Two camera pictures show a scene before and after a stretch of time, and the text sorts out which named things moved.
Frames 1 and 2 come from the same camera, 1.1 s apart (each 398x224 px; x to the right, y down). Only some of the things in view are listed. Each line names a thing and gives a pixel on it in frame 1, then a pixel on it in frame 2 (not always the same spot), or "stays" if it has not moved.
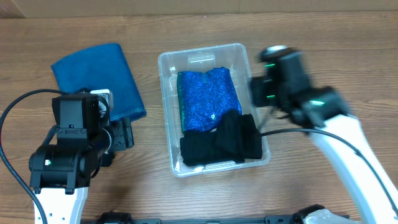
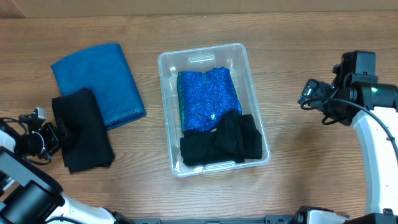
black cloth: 237,137 stays
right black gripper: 257,87 → 324,89
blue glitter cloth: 203,95 stays
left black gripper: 125,134 → 53,135
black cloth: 198,147 stays
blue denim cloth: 103,68 stays
